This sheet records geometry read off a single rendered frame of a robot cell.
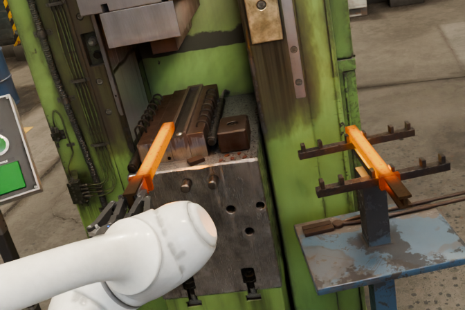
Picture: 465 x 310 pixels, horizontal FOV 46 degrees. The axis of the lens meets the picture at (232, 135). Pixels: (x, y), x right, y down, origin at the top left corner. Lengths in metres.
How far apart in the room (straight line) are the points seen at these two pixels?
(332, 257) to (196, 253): 0.78
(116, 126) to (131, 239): 1.05
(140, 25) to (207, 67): 0.56
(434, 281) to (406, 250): 0.98
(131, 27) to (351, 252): 0.83
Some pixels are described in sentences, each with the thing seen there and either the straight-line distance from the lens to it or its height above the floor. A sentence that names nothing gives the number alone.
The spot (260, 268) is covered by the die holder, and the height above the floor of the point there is 0.55.
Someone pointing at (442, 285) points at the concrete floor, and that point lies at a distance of 2.46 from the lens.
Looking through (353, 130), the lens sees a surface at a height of 0.95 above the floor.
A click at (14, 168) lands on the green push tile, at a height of 1.03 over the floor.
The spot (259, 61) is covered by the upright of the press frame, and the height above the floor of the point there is 1.13.
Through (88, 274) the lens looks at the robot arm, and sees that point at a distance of 0.70.
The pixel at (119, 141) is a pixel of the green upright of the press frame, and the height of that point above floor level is 0.94.
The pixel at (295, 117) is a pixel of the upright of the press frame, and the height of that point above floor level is 0.94.
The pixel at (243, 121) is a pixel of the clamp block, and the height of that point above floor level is 0.98.
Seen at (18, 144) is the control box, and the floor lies 1.08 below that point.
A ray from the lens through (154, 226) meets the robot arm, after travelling 0.76.
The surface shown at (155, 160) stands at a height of 1.07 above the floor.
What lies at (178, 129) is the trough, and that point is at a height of 0.99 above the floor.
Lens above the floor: 1.58
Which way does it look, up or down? 23 degrees down
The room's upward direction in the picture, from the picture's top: 12 degrees counter-clockwise
